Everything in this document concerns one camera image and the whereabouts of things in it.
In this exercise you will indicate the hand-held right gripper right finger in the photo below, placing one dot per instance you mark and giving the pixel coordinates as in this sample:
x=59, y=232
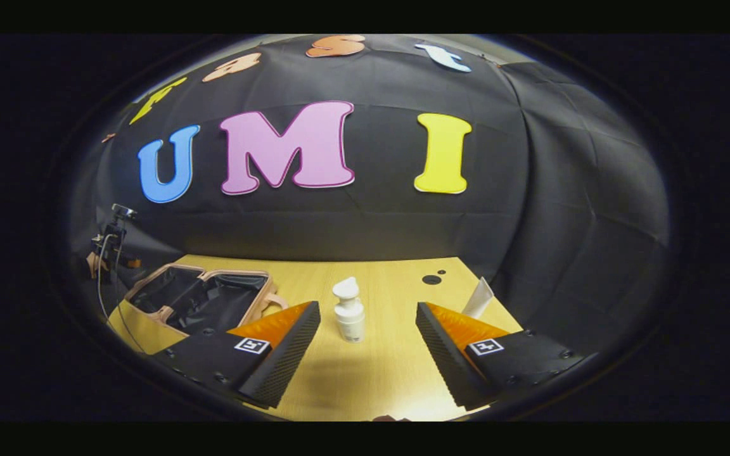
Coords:
x=444, y=358

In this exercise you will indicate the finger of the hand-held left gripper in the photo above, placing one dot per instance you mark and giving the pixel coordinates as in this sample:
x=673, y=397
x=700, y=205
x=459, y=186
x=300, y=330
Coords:
x=133, y=262

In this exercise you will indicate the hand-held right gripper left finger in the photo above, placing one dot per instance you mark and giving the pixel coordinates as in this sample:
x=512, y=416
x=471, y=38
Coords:
x=289, y=354

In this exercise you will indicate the white squeeze tube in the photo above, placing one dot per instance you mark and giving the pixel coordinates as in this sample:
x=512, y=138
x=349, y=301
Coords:
x=479, y=299

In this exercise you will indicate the white pump bottle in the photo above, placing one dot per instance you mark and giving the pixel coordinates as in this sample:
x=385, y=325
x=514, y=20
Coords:
x=350, y=316

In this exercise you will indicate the peach hard-shell suitcase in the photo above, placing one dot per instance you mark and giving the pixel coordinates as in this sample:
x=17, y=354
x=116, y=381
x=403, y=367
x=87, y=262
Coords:
x=213, y=304

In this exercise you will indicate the black backdrop cloth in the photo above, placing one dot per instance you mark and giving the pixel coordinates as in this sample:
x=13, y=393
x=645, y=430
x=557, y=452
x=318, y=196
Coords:
x=377, y=221

